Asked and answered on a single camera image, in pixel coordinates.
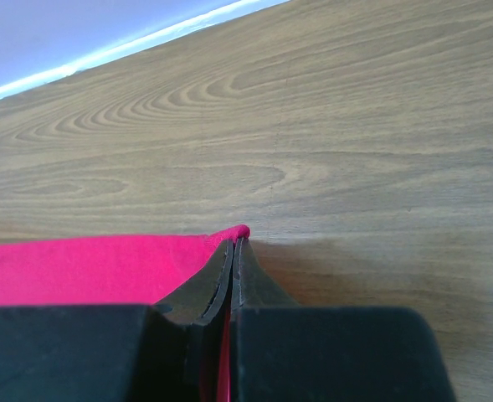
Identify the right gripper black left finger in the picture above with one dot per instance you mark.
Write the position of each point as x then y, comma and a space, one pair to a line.
168, 351

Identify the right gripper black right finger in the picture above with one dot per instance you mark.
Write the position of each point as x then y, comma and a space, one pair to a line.
283, 351

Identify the red t shirt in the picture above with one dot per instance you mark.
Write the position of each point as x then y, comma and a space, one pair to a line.
124, 270

